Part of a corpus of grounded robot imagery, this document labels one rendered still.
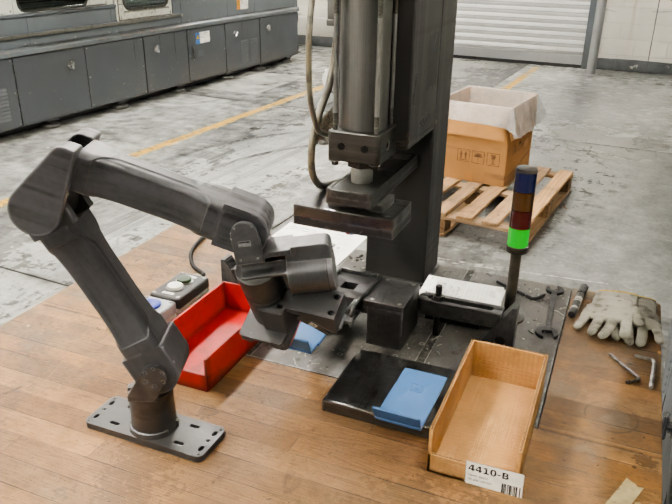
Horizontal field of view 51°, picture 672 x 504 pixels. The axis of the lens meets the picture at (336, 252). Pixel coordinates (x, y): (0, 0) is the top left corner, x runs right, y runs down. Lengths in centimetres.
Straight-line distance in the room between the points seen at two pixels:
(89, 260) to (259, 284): 22
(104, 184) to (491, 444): 63
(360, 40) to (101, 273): 51
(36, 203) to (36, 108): 571
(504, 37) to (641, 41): 177
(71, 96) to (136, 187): 600
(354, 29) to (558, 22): 929
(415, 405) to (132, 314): 43
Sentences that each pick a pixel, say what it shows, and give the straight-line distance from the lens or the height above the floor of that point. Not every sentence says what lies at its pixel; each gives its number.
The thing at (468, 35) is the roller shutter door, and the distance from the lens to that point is 1064.
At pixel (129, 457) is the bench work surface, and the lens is 105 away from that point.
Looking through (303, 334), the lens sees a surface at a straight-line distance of 111.
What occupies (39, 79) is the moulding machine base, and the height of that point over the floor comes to 44.
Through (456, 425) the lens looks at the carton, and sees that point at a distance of 108.
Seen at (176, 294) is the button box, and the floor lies 93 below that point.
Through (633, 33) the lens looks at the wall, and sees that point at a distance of 1030.
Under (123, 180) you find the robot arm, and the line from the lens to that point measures 88.
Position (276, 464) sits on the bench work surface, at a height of 90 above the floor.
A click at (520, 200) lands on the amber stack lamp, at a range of 127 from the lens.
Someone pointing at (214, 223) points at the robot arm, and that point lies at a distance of 86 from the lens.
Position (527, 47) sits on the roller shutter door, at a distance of 1046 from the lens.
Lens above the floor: 155
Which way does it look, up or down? 24 degrees down
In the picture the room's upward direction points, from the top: 1 degrees clockwise
